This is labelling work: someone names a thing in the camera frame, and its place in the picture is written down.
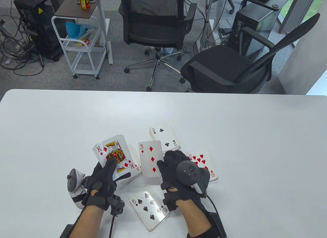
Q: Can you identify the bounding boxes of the person's left hand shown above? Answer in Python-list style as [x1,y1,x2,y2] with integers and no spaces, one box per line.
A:
[82,157,131,211]

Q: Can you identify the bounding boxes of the person's right hand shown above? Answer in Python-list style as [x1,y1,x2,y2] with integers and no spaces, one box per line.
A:
[156,150,207,211]

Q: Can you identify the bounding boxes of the red diamonds playing card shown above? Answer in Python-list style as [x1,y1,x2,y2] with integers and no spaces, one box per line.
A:
[138,141,164,177]

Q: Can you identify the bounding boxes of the pile of face-up diamonds cards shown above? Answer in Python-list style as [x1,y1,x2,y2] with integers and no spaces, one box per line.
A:
[119,143,143,183]

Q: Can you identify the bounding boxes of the pile of face-up clubs cards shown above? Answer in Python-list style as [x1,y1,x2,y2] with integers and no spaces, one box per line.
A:
[149,123,181,153]

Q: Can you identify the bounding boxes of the stack of red-backed playing cards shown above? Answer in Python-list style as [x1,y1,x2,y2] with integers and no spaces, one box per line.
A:
[92,135,136,182]

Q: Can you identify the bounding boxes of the pile of face-up hearts cards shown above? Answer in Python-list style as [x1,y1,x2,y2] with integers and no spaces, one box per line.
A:
[184,149,219,182]

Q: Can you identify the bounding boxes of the pile of face-up spades cards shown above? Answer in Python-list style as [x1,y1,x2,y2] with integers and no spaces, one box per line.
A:
[129,185,170,232]

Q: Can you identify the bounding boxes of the person's left forearm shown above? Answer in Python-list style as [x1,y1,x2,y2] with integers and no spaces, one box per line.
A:
[69,205,104,238]

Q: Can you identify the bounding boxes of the person's right forearm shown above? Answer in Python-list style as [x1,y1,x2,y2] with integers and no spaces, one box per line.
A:
[176,200,212,238]

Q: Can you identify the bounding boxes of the grey left hand controller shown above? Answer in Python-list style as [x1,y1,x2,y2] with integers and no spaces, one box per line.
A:
[67,168,86,209]

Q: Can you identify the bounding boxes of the black padded office chair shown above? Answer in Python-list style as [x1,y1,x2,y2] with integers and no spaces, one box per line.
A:
[180,13,321,94]

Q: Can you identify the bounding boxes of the black mesh back office chair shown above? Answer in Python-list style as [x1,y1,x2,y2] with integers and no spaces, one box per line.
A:
[118,0,198,92]

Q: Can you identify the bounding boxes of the blue plastic bowl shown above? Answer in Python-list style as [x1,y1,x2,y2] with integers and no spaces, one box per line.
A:
[66,21,90,40]

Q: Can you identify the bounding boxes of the black computer tower yellow sticker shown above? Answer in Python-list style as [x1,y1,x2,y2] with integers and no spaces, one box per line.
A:
[13,0,70,61]

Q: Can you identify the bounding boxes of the black chair base with casters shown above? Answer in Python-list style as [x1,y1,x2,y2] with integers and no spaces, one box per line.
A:
[226,0,248,15]

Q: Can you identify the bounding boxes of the black glass side computer tower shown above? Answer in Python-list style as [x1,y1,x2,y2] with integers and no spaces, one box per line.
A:
[226,4,281,62]

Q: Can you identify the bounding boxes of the brown top white side table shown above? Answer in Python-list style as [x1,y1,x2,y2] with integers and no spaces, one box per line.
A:
[54,0,113,65]

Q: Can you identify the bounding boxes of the dark office desk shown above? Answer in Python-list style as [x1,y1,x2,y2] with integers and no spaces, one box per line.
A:
[226,0,291,10]

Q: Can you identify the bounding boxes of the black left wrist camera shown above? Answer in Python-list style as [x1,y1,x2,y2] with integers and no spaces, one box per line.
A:
[107,195,125,217]

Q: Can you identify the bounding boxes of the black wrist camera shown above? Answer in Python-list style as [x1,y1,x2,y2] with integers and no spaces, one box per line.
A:
[107,195,125,217]
[163,192,178,211]

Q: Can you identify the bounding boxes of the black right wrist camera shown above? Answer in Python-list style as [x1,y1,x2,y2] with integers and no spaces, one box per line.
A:
[163,192,178,211]

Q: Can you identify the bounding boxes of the black left glove cable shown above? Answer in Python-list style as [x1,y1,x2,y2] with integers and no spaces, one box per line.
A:
[109,215,116,238]

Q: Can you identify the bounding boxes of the black glove cable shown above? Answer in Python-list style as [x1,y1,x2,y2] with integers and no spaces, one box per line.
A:
[206,195,223,218]
[109,215,116,238]

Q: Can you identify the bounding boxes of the black right glove cable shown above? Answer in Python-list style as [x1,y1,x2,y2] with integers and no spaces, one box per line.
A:
[206,195,223,218]

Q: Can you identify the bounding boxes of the black left forearm strap pack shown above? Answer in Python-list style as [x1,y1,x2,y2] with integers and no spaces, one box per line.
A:
[60,224,74,238]

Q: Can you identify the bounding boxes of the black forearm strap pack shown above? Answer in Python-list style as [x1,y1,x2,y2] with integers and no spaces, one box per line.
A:
[60,224,74,238]
[186,214,227,238]

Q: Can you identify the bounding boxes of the black right forearm strap pack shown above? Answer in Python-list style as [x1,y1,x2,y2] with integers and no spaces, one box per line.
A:
[186,214,227,238]

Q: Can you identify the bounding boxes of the white wire rolling cart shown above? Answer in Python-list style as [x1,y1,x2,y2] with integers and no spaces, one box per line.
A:
[51,16,107,80]

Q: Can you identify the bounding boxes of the tangle of black floor cables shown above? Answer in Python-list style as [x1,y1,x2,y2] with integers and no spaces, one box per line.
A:
[0,14,46,76]

